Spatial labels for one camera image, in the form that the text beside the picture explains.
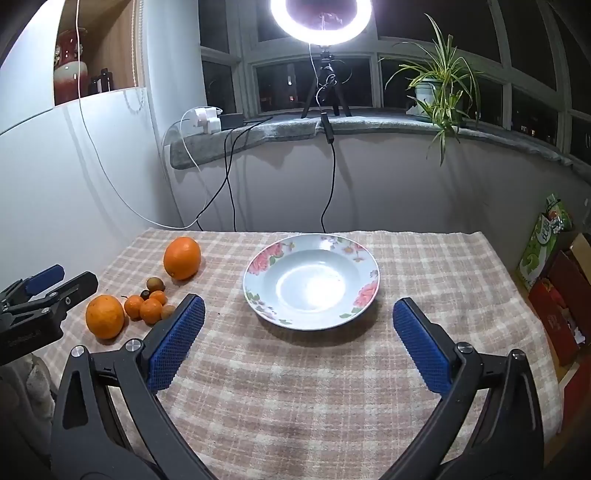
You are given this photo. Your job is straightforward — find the large rough orange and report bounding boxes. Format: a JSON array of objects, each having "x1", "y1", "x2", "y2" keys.
[{"x1": 85, "y1": 295, "x2": 125, "y2": 340}]

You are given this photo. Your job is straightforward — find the tangerine with stem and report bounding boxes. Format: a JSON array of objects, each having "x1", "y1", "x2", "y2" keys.
[{"x1": 123, "y1": 295, "x2": 144, "y2": 321}]

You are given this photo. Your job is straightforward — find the medium tangerine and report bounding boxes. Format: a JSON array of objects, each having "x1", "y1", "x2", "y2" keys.
[{"x1": 139, "y1": 298, "x2": 163, "y2": 325}]

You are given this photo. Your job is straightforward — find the brown longan fruit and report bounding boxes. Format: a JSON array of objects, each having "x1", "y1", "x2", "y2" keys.
[
  {"x1": 160, "y1": 305, "x2": 176, "y2": 320},
  {"x1": 146, "y1": 277, "x2": 165, "y2": 292}
]

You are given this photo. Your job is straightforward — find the small tangerine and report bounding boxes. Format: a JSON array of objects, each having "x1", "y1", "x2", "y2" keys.
[{"x1": 149, "y1": 290, "x2": 167, "y2": 306}]

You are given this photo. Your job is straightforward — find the large smooth orange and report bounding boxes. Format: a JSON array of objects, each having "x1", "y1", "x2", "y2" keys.
[{"x1": 163, "y1": 237, "x2": 201, "y2": 281}]

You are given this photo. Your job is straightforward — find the floral white plate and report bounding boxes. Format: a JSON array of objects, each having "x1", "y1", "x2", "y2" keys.
[{"x1": 242, "y1": 233, "x2": 381, "y2": 332}]

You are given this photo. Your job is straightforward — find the gloved left hand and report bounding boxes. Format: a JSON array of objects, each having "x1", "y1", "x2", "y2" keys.
[{"x1": 1, "y1": 354, "x2": 55, "y2": 420}]

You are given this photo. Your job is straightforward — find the red boxes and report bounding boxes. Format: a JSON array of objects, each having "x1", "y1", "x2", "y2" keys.
[{"x1": 528, "y1": 233, "x2": 590, "y2": 366}]

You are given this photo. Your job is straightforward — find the checked pink tablecloth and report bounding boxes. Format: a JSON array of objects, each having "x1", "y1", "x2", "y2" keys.
[{"x1": 43, "y1": 228, "x2": 565, "y2": 480}]

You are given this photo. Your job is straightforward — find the red white vase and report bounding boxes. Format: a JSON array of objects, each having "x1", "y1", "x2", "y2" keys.
[{"x1": 53, "y1": 28, "x2": 89, "y2": 105}]

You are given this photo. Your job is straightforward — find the grey windowsill mat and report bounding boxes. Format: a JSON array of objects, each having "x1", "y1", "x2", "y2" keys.
[{"x1": 169, "y1": 115, "x2": 590, "y2": 182}]

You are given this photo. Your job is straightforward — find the green carton box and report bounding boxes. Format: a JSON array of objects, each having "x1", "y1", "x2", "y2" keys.
[{"x1": 516, "y1": 194, "x2": 575, "y2": 291}]

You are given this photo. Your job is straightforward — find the white power strip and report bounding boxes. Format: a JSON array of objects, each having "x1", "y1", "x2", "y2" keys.
[{"x1": 193, "y1": 107, "x2": 222, "y2": 135}]

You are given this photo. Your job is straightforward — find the black power adapter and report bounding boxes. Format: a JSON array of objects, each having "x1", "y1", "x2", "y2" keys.
[{"x1": 219, "y1": 113, "x2": 245, "y2": 131}]

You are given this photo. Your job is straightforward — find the wooden shelf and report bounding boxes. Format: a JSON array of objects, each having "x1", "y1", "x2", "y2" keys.
[{"x1": 57, "y1": 1, "x2": 143, "y2": 90}]

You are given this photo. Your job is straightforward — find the potted spider plant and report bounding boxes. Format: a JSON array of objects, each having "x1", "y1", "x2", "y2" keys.
[{"x1": 384, "y1": 16, "x2": 482, "y2": 162}]

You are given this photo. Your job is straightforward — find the black tripod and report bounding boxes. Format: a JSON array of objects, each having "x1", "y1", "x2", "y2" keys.
[{"x1": 301, "y1": 46, "x2": 353, "y2": 119}]

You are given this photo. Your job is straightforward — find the black cable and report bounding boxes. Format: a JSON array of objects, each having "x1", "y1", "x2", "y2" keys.
[{"x1": 195, "y1": 115, "x2": 275, "y2": 232}]

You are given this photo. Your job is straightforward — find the white cable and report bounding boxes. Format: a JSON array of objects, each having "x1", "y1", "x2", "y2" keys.
[{"x1": 73, "y1": 0, "x2": 219, "y2": 230}]

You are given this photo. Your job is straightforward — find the ring light cable with remote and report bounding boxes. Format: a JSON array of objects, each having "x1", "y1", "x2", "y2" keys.
[{"x1": 307, "y1": 43, "x2": 339, "y2": 234}]

